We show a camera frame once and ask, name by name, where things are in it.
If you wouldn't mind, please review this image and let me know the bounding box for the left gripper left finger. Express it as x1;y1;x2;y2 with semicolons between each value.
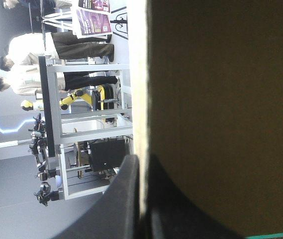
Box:
56;153;141;239

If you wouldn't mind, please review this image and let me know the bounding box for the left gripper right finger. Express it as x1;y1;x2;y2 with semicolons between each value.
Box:
140;153;247;239

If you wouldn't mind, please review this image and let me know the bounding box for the brown cardboard box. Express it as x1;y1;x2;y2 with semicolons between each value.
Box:
130;0;283;239

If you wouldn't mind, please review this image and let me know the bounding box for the black computer case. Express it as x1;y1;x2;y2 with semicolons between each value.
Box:
88;138;127;173

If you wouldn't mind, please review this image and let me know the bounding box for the yellow robot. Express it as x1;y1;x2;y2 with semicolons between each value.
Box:
20;84;113;112

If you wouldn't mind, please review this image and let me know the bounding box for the person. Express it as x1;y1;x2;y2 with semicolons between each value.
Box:
0;71;119;97
0;31;115;73

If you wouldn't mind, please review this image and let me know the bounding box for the purple poster board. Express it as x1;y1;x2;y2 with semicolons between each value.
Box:
70;5;113;39

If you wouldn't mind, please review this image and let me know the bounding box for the white metal frame table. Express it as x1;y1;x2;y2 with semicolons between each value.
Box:
38;55;134;201

